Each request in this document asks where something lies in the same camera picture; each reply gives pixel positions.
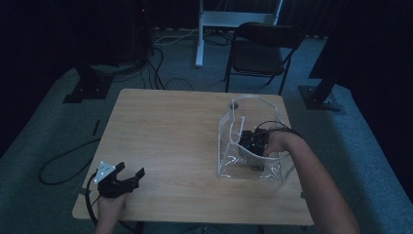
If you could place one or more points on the transparent plastic bag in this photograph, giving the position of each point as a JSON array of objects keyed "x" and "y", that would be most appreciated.
[{"x": 227, "y": 162}]

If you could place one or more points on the person's right hand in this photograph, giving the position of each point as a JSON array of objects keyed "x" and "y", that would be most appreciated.
[{"x": 282, "y": 142}]

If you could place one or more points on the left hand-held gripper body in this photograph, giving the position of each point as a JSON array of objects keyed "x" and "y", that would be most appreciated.
[{"x": 113, "y": 187}]

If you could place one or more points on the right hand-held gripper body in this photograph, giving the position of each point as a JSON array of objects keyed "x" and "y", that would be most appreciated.
[{"x": 255, "y": 141}]

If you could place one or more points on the black metal stand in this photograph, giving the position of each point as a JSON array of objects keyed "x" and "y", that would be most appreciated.
[
  {"x": 87, "y": 87},
  {"x": 319, "y": 97}
]

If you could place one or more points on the small black floor strip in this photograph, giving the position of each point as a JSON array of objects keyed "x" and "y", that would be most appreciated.
[{"x": 96, "y": 127}]

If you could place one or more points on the black folding chair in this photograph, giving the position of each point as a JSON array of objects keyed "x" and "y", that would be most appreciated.
[{"x": 258, "y": 57}]

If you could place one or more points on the white desk frame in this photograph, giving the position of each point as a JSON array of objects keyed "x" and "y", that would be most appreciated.
[{"x": 227, "y": 19}]

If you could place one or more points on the person's left hand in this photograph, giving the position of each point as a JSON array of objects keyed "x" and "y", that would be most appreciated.
[{"x": 110, "y": 209}]

